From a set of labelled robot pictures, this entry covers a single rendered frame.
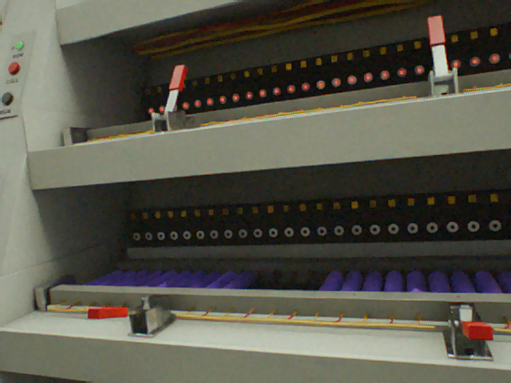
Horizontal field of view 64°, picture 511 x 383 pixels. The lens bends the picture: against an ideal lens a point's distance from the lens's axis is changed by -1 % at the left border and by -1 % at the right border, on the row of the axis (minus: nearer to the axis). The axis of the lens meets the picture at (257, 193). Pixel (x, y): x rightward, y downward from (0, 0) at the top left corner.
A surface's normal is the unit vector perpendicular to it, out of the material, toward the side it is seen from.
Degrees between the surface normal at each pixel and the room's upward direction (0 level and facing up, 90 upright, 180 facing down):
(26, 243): 90
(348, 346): 22
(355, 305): 112
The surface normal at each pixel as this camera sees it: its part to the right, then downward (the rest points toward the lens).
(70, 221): 0.94, -0.06
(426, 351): -0.10, -0.99
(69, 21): -0.33, 0.11
